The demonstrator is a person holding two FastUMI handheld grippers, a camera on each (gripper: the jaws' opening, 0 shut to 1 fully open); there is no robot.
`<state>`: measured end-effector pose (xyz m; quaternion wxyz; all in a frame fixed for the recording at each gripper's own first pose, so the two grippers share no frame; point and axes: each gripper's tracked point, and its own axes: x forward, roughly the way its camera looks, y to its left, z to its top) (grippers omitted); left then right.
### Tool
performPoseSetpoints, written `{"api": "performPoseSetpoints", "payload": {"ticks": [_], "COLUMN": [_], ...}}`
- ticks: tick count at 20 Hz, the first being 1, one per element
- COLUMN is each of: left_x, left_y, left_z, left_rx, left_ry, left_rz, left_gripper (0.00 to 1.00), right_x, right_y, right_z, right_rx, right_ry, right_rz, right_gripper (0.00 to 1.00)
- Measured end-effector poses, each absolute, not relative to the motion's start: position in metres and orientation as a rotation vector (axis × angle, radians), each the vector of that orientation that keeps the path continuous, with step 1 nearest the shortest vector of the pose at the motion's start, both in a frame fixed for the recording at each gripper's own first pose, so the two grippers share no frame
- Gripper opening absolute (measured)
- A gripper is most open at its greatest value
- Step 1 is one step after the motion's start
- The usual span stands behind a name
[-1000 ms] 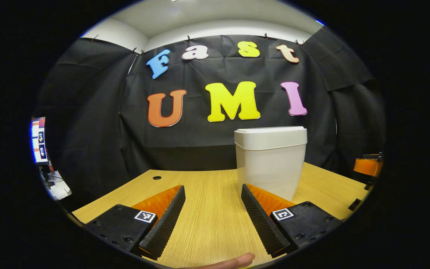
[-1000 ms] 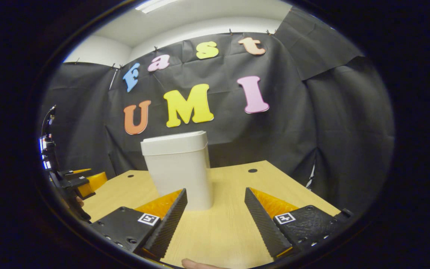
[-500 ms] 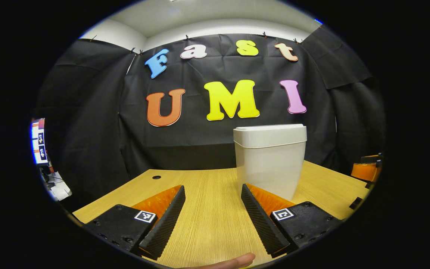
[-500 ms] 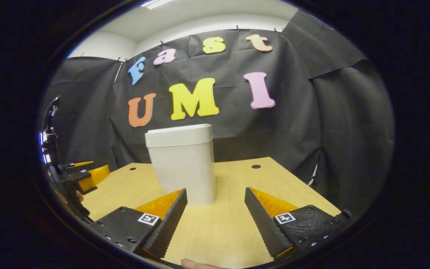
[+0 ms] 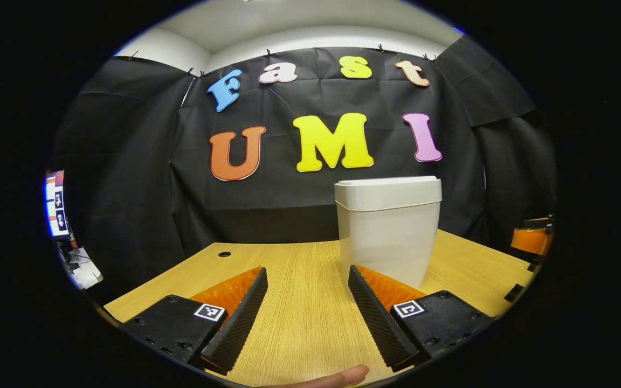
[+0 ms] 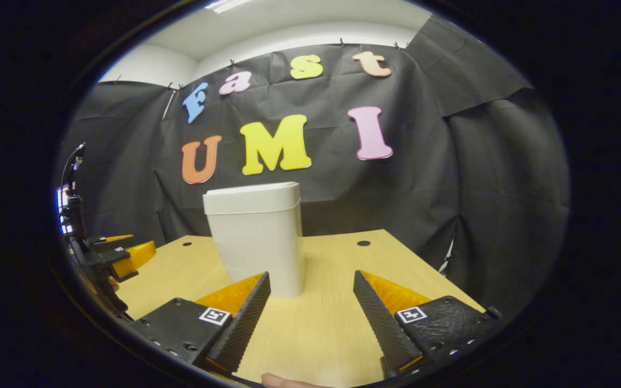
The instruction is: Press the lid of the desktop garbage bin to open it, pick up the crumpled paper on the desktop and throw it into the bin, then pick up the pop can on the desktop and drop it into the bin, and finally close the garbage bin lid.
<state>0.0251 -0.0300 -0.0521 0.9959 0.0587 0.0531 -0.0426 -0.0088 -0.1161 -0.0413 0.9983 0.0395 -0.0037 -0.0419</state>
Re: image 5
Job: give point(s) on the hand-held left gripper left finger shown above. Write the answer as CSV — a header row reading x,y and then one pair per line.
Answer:
x,y
237,323

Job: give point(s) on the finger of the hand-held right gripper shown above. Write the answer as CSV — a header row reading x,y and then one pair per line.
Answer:
x,y
530,241

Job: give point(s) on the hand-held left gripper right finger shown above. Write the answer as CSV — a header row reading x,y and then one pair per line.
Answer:
x,y
378,323

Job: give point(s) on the white desktop garbage bin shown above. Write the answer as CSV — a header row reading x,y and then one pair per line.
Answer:
x,y
386,237

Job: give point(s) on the wooden desktop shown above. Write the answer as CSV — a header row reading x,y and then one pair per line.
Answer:
x,y
299,302

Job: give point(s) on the black backdrop cloth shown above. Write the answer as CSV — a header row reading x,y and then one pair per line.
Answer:
x,y
127,172

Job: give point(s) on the computer monitor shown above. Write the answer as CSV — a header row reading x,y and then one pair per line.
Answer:
x,y
57,207

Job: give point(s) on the black desk edge bracket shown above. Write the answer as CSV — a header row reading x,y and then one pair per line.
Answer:
x,y
515,292

